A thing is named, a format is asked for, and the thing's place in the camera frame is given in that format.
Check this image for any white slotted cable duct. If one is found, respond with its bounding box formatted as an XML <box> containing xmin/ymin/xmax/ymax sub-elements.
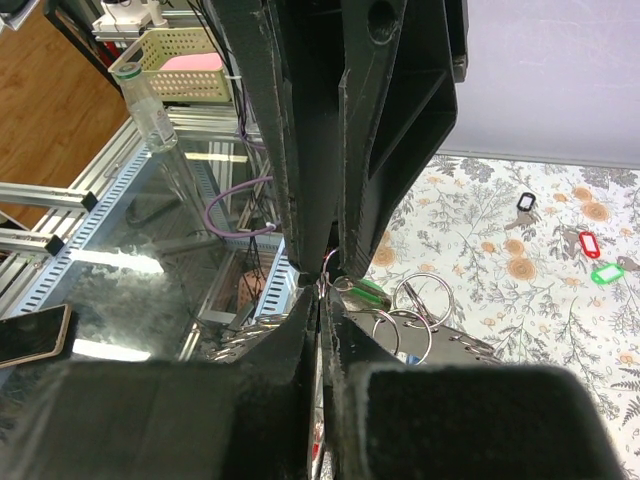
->
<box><xmin>4</xmin><ymin>140</ymin><xmax>295</xmax><ymax>325</ymax></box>

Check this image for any pink sponge in basket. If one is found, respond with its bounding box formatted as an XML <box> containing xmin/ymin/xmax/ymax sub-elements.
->
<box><xmin>160</xmin><ymin>52</ymin><xmax>223</xmax><ymax>71</ymax></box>

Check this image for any black smartphone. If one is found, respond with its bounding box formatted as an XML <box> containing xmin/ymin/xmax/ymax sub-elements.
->
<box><xmin>0</xmin><ymin>304</ymin><xmax>72</xmax><ymax>368</ymax></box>

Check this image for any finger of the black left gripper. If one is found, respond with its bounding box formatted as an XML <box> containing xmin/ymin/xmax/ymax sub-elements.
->
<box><xmin>211</xmin><ymin>1</ymin><xmax>344</xmax><ymax>285</ymax></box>
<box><xmin>338</xmin><ymin>1</ymin><xmax>468</xmax><ymax>277</ymax></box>

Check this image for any grey disc with key rings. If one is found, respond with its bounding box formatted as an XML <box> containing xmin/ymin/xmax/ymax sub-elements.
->
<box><xmin>204</xmin><ymin>272</ymin><xmax>506</xmax><ymax>366</ymax></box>

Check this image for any green tag key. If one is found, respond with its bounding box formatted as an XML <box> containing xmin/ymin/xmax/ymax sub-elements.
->
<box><xmin>333</xmin><ymin>276</ymin><xmax>392</xmax><ymax>311</ymax></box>
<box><xmin>591</xmin><ymin>256</ymin><xmax>639</xmax><ymax>285</ymax></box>

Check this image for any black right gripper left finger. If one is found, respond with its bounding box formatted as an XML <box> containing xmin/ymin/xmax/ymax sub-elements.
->
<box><xmin>1</xmin><ymin>287</ymin><xmax>318</xmax><ymax>479</ymax></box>

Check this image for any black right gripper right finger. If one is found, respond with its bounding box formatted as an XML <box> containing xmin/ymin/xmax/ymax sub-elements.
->
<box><xmin>319</xmin><ymin>291</ymin><xmax>623</xmax><ymax>479</ymax></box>

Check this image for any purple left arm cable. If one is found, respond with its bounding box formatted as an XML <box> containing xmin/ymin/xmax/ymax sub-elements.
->
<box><xmin>204</xmin><ymin>174</ymin><xmax>281</xmax><ymax>239</ymax></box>

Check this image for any clear plastic bottle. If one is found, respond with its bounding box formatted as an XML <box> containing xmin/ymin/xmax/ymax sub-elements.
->
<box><xmin>113</xmin><ymin>62</ymin><xmax>178</xmax><ymax>153</ymax></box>

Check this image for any beige perforated basket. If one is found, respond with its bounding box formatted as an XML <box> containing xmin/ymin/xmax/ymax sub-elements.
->
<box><xmin>109</xmin><ymin>27</ymin><xmax>231</xmax><ymax>104</ymax></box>

